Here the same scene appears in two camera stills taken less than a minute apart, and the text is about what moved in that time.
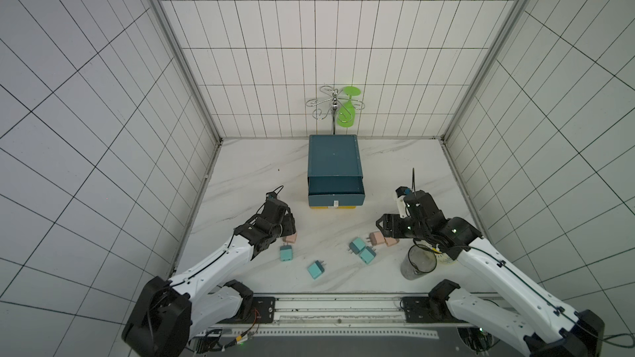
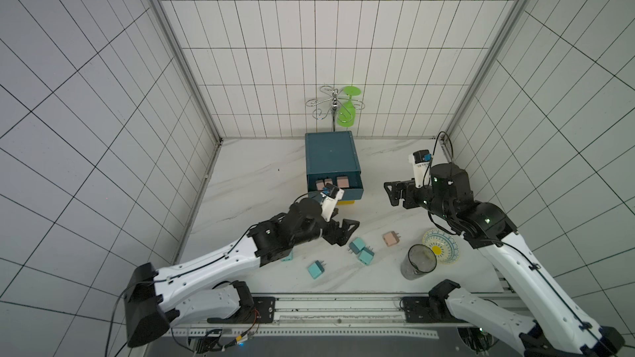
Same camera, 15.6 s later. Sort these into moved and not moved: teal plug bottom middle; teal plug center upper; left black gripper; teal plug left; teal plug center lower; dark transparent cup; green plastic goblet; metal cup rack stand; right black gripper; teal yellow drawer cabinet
Moved: right black gripper; left black gripper; teal yellow drawer cabinet
Not moved: teal plug center upper; dark transparent cup; metal cup rack stand; teal plug left; green plastic goblet; teal plug bottom middle; teal plug center lower
